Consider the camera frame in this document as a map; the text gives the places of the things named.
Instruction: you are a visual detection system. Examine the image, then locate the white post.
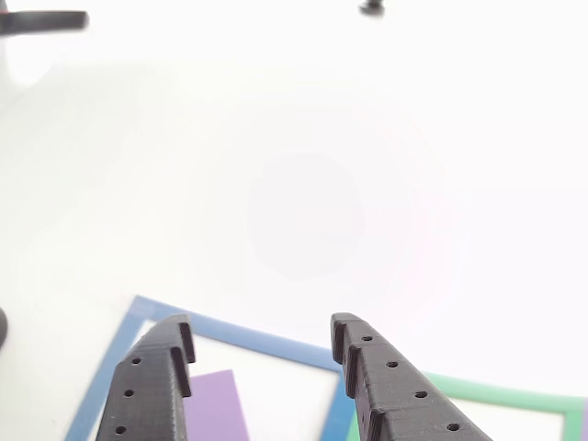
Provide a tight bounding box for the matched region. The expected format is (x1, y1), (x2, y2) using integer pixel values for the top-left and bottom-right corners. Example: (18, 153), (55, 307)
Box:
(2, 34), (51, 88)

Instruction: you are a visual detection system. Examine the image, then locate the dark grey curved bar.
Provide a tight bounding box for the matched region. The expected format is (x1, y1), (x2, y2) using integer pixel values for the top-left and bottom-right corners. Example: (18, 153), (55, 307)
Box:
(0, 11), (91, 37)

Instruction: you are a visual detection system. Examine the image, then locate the blue tape square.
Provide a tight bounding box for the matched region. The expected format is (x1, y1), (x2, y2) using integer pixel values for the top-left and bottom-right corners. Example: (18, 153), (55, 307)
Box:
(63, 295), (358, 441)

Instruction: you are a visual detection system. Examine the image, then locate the large purple cube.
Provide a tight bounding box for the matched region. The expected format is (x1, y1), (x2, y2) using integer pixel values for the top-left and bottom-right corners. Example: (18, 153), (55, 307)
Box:
(183, 369), (252, 441)

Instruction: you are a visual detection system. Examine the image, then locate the green tape square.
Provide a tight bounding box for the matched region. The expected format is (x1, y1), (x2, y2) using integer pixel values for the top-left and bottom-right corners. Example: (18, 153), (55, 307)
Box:
(346, 371), (588, 441)

